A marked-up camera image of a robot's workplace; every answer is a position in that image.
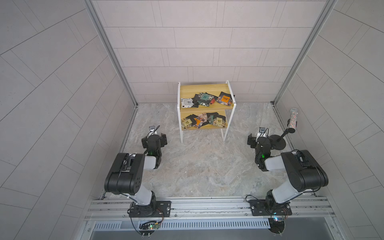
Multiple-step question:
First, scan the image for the orange label tea bag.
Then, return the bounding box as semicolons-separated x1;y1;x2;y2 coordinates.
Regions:
216;92;233;107

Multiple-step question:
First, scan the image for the black green tea bag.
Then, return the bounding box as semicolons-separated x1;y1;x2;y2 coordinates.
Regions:
192;94;201;108

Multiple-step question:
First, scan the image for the green label tea bag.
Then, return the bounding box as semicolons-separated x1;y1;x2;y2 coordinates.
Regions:
199;93;215;107

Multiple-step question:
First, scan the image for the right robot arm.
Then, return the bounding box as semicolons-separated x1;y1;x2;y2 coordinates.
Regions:
247;133;329;211

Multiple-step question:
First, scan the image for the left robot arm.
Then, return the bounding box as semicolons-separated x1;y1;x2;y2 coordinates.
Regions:
104;132;168;207

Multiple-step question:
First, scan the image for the yellow label tea bag lower-left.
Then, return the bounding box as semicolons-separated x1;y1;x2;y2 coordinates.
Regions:
181;115;196;130

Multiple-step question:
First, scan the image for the yellow label tea bag lower-right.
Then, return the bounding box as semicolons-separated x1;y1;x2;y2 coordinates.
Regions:
213;115;226;128

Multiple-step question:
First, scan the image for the orange tea bag lower shelf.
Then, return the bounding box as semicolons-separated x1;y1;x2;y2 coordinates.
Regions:
194;117;204;129

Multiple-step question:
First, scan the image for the white label tea bag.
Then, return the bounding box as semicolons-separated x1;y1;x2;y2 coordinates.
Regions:
181;98;195;109

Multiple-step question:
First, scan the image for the floral tea bag lower shelf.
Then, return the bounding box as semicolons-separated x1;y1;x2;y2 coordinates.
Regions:
198;113;209;127

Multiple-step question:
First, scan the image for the wooden two-tier shelf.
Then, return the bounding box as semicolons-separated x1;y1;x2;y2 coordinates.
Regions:
177;81;237;143

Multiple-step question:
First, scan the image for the dark green tea bag lower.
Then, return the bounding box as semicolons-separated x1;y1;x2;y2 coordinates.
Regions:
207;112;219;125

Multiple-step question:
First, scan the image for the right circuit board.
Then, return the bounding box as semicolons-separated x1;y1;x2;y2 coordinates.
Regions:
268;217;285;235

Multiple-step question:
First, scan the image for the circuit board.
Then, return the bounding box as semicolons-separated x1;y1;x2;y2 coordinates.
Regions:
139;221;161;238
268;217;285;235

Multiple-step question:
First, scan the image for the left circuit board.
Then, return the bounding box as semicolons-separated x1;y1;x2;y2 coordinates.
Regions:
139;221;161;238

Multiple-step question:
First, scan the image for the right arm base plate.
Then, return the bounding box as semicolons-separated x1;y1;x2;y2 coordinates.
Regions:
248;200;292;216

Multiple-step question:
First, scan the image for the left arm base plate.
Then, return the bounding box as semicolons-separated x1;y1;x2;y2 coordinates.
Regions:
127;201;172;218

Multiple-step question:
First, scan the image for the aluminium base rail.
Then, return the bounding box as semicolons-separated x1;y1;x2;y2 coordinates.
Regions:
85;196;336;231

